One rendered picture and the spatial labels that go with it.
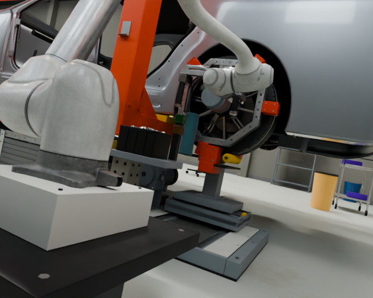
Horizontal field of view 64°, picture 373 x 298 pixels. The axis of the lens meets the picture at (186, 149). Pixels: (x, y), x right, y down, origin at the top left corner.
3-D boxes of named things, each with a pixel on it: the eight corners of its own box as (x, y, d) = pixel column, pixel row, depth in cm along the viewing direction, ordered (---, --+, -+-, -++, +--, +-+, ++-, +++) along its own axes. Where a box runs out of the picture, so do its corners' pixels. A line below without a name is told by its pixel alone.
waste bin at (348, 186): (359, 203, 811) (363, 183, 811) (360, 204, 772) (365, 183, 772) (340, 198, 832) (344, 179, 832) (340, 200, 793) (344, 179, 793)
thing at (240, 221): (248, 224, 210) (251, 210, 210) (235, 233, 177) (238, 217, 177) (185, 206, 231) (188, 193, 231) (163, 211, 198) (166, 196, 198)
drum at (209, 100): (230, 115, 190) (234, 94, 190) (219, 109, 170) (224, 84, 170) (209, 112, 196) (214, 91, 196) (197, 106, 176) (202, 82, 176)
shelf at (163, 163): (182, 169, 138) (183, 162, 138) (164, 168, 122) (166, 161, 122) (109, 152, 156) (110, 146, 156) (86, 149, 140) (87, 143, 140)
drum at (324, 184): (331, 210, 485) (338, 175, 485) (331, 212, 453) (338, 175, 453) (308, 204, 500) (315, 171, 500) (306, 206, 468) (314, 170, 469)
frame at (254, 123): (255, 152, 181) (272, 64, 181) (253, 151, 175) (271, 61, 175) (176, 138, 204) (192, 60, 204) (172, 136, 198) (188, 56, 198)
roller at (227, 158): (241, 165, 206) (243, 156, 206) (229, 163, 179) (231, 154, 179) (232, 163, 208) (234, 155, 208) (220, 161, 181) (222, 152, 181)
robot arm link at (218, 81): (210, 99, 139) (238, 96, 134) (198, 90, 125) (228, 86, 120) (210, 76, 140) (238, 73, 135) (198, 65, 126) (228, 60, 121)
